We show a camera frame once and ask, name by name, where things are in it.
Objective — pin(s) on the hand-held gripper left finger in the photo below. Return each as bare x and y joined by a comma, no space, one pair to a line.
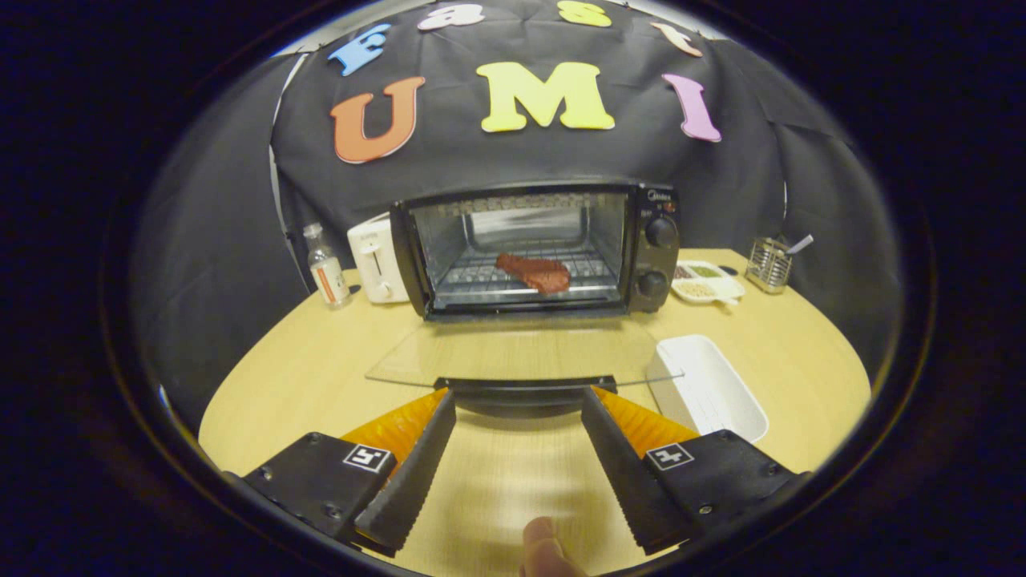
409,481

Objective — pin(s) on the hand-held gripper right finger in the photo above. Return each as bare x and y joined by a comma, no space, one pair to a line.
625,481

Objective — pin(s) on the red meat slice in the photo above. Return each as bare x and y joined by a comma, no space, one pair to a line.
539,272

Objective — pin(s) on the black toaster oven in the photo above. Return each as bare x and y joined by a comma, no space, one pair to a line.
653,256

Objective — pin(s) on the white bread toaster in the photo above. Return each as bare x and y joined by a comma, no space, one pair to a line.
373,260

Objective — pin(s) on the white rectangular tray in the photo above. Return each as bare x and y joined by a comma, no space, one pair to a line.
705,385

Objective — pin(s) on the white divided plate with beans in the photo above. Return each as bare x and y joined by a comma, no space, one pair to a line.
709,287

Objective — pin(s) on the clear bottle with orange label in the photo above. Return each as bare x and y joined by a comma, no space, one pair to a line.
327,276

